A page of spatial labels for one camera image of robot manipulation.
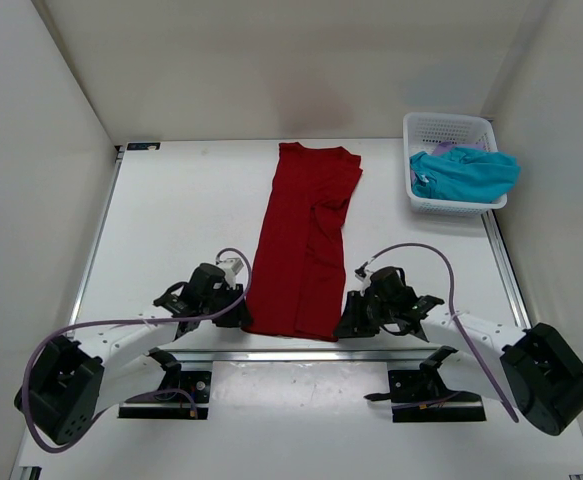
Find aluminium table edge rail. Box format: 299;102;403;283
160;347;537;366

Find purple t shirt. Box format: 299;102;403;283
432;141;486;156

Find left side aluminium rail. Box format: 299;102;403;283
9;144;126;479

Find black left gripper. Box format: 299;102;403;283
200;283;254;327

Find red t shirt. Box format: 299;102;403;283
246;143;363;342

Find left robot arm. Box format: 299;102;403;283
14;257;251;453

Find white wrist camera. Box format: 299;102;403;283
354;264;373;292
215;257;244;289

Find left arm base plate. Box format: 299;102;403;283
118;370;212;421

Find right side aluminium rail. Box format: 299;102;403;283
481;210;533;330

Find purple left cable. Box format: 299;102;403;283
20;247;253;455

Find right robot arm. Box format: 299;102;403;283
333;266;583;436

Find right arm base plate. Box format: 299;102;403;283
364;362;486;424

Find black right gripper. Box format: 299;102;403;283
334;292;397;340

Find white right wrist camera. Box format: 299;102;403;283
354;264;373;292

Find white plastic basket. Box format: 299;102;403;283
403;112;520;217

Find teal t shirt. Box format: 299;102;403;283
409;148;521;204

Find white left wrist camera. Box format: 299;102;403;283
215;257;244;289

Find dark label sticker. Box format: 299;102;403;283
126;142;161;151

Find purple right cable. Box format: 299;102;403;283
355;242;520;424

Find purple cable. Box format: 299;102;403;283
355;242;520;424
20;247;253;455

